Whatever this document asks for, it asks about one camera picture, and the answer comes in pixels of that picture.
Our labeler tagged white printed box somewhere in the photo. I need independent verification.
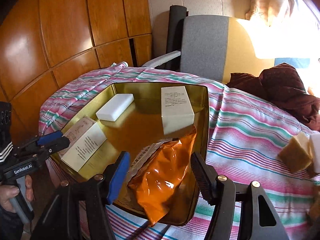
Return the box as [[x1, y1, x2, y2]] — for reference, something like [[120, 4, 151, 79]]
[[59, 116, 107, 172]]

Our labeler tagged white foam block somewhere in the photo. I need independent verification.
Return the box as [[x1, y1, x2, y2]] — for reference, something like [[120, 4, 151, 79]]
[[96, 94, 134, 122]]

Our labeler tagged orange snack bag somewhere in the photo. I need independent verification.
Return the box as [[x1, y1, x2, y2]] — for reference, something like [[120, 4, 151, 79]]
[[127, 127, 197, 225]]

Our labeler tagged beige cardboard box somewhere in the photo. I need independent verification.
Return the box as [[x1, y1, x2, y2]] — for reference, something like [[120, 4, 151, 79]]
[[161, 86, 195, 135]]

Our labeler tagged person's left hand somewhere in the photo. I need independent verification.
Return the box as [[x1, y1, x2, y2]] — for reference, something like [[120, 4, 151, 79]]
[[0, 175, 34, 213]]

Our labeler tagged yellow sponge block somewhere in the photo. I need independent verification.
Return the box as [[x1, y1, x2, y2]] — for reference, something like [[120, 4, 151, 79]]
[[278, 132, 312, 173]]

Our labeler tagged striped pink green bedsheet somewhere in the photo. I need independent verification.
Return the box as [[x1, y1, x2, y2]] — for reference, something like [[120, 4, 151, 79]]
[[39, 62, 319, 239]]

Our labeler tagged wooden wardrobe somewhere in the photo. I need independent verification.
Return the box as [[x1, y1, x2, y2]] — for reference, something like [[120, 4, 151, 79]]
[[1, 0, 152, 144]]

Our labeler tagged gold metal tin tray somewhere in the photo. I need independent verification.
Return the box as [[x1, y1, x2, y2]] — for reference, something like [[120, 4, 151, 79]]
[[52, 82, 209, 226]]

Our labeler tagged dark brown blanket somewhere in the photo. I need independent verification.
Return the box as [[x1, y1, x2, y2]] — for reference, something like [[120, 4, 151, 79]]
[[227, 63, 319, 131]]

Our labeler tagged grey yellow blue headboard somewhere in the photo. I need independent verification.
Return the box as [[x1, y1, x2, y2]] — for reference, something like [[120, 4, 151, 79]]
[[180, 15, 311, 83]]

